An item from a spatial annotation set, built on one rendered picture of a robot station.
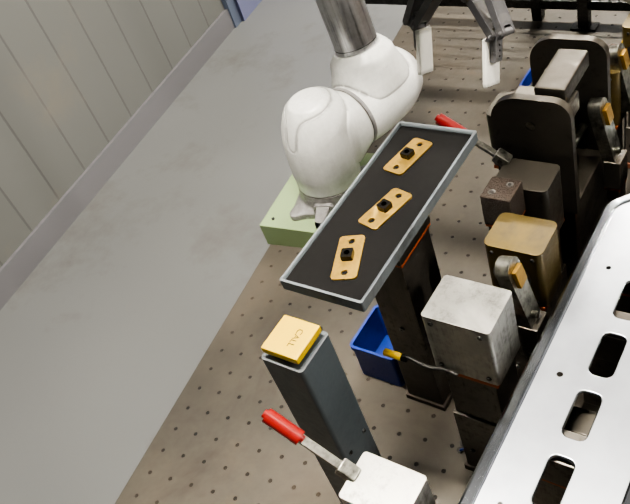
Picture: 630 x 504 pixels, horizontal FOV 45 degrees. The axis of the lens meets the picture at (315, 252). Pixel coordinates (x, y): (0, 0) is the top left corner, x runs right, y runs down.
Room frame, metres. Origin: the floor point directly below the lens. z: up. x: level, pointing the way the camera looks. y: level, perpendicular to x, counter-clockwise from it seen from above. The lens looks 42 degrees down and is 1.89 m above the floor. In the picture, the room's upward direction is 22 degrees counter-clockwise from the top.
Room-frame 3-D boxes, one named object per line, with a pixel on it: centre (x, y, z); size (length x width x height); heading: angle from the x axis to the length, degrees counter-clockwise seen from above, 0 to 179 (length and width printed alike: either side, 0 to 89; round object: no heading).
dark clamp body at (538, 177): (0.90, -0.35, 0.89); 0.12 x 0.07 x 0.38; 42
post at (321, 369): (0.68, 0.07, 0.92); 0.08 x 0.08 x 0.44; 42
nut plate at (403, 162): (0.94, -0.19, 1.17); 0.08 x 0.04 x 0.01; 121
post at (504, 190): (0.86, -0.30, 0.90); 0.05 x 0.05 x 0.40; 42
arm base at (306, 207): (1.42, -0.09, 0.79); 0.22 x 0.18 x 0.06; 151
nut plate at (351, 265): (0.78, -0.04, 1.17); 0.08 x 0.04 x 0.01; 153
